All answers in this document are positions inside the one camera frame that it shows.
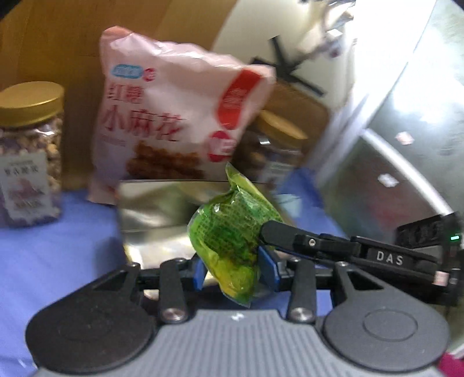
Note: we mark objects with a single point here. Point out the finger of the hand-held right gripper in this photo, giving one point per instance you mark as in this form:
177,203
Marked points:
286,235

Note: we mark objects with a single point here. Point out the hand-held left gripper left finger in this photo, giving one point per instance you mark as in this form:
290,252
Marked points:
198,274

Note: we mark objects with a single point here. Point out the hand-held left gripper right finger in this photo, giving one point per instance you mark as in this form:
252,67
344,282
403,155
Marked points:
266,269

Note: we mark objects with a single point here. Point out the green snack packet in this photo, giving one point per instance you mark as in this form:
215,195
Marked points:
224,232

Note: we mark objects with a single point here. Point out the pecan nut jar gold lid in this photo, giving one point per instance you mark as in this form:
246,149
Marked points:
277,145

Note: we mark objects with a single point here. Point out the magenta cloth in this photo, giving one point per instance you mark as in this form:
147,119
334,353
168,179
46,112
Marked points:
451,367

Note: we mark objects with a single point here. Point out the blue bedsheet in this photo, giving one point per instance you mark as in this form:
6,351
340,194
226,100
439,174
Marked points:
54,253

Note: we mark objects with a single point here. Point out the pink snack bag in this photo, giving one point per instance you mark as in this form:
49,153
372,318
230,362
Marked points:
156,108

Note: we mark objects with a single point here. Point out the cashew nut jar gold lid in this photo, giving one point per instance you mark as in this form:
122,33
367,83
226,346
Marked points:
29,152

